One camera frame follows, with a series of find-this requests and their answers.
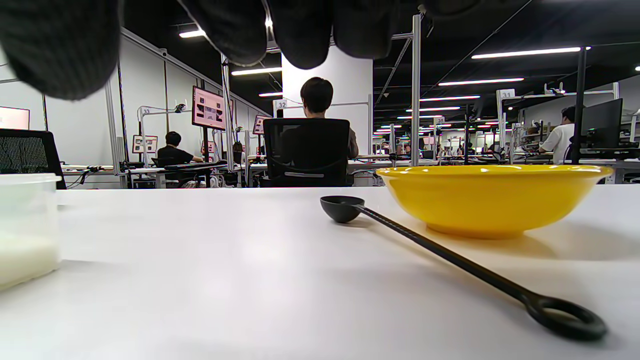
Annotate person's right hand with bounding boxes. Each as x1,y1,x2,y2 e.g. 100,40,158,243
0,0,481,101

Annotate clear plastic sugar container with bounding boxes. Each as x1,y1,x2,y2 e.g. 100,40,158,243
0,173,62,291

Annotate white sugar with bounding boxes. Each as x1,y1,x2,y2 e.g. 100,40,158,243
0,232,60,291

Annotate black long-handled spoon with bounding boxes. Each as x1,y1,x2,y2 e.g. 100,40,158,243
320,195,608,342

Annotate yellow bowl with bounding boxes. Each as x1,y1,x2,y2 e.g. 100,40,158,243
376,165,614,239

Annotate black swivel chair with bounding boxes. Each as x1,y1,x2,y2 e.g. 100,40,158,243
0,129,67,190

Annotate large mounted monitor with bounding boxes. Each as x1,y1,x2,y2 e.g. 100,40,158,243
192,86,227,132

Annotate black mesh office chair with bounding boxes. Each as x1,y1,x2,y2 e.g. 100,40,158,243
262,118,351,188

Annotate black desk monitor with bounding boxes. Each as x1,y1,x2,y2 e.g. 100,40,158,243
580,98,624,149

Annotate pale wall monitor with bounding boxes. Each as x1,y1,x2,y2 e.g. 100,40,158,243
0,106,31,131

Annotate framed wall screen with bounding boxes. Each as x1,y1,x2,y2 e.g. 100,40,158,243
132,135,158,154

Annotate aluminium frame post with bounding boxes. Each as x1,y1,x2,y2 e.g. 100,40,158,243
411,15,421,167
221,55,235,171

